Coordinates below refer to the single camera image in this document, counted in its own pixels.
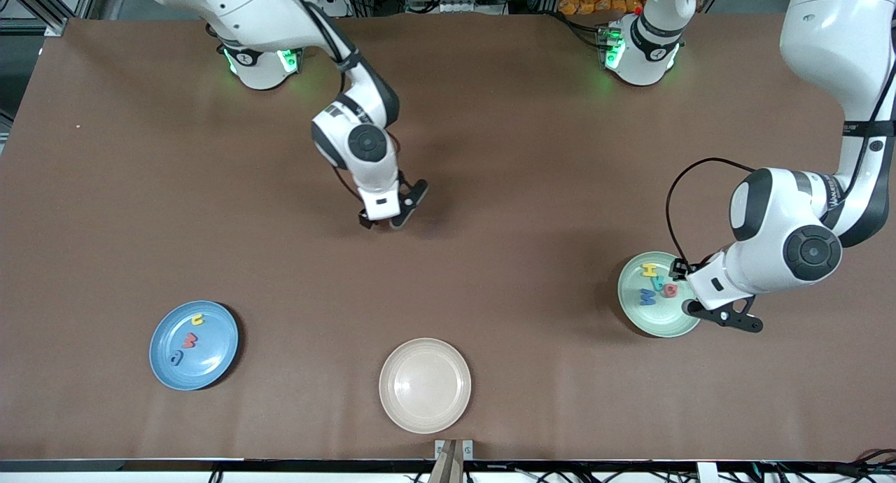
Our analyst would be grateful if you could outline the green plate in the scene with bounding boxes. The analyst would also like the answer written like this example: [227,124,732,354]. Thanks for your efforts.
[617,251,704,339]

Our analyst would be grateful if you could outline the beige plate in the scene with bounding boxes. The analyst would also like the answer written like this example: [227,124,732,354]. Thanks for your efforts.
[379,337,473,435]

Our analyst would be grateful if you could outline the blue plate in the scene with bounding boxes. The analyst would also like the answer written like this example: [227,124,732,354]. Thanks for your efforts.
[148,300,240,391]

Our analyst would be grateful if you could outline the beige wooden pole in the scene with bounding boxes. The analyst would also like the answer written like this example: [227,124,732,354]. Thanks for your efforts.
[427,441,464,483]

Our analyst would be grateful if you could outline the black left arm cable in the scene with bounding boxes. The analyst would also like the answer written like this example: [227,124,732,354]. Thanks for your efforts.
[665,63,896,263]

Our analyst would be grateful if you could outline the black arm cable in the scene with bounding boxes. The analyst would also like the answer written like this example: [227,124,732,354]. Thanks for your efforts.
[665,63,896,263]
[290,0,365,211]

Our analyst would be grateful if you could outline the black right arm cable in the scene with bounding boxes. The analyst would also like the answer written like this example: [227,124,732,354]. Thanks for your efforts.
[290,0,365,211]

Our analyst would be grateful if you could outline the metal table edge bracket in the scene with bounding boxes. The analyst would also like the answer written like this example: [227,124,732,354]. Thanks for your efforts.
[434,439,475,463]

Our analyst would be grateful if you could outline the black base cable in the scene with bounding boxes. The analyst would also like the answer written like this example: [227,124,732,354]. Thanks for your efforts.
[552,8,606,44]

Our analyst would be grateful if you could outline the aluminium frame profile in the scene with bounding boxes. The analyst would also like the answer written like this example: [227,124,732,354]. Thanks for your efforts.
[0,0,106,37]

